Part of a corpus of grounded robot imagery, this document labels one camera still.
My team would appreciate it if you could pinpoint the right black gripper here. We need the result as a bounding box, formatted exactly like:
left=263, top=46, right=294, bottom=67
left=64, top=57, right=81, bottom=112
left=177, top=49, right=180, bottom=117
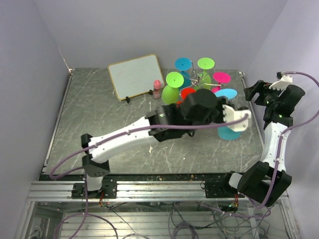
left=244, top=80, right=286, bottom=109

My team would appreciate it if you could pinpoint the pink wine glass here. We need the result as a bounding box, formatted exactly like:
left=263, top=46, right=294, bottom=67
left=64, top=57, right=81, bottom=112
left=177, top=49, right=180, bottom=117
left=211, top=72, right=231, bottom=93

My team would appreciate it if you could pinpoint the blue wine glass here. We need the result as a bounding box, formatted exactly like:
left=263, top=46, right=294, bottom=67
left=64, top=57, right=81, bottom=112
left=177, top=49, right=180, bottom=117
left=174, top=57, right=192, bottom=90
left=215, top=88, right=241, bottom=141

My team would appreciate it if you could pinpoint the green wine glass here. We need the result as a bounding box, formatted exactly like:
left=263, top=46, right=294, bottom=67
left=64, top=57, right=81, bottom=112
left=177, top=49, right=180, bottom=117
left=194, top=57, right=215, bottom=91
left=161, top=72, right=184, bottom=105

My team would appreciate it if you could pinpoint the red wine glass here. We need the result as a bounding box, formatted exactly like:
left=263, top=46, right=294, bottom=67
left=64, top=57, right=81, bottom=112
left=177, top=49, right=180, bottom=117
left=176, top=88, right=196, bottom=105

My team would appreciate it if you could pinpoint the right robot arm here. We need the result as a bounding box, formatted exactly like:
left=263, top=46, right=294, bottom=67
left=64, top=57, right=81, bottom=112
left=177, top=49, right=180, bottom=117
left=219, top=75, right=305, bottom=207

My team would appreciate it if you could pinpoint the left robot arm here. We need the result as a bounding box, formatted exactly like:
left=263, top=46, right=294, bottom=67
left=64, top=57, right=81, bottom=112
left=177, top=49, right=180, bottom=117
left=81, top=89, right=228, bottom=198

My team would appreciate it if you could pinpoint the chrome wine glass rack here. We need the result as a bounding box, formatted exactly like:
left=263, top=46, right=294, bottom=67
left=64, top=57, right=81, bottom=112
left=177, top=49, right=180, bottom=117
left=187, top=61, right=219, bottom=88

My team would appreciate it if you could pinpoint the small pink bottle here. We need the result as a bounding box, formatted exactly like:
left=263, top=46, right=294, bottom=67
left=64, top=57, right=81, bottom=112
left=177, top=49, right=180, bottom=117
left=153, top=80, right=161, bottom=99

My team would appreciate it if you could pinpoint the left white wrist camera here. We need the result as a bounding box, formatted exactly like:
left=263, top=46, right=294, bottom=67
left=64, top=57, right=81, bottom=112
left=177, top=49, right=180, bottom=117
left=222, top=105, right=252, bottom=132

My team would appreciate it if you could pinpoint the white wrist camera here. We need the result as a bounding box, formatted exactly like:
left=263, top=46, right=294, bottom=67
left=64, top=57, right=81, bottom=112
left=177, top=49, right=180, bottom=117
left=269, top=72, right=293, bottom=91
left=222, top=105, right=252, bottom=132

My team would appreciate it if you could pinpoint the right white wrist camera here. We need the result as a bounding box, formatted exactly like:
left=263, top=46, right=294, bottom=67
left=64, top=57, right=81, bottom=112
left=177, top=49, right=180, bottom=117
left=269, top=72, right=293, bottom=91

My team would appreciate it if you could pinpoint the small whiteboard with wooden frame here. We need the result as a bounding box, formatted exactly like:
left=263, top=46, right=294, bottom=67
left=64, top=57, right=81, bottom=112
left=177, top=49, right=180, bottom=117
left=108, top=54, right=165, bottom=101

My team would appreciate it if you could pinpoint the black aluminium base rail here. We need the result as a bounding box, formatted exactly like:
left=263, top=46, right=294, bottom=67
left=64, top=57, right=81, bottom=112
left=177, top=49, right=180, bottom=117
left=27, top=174, right=235, bottom=203

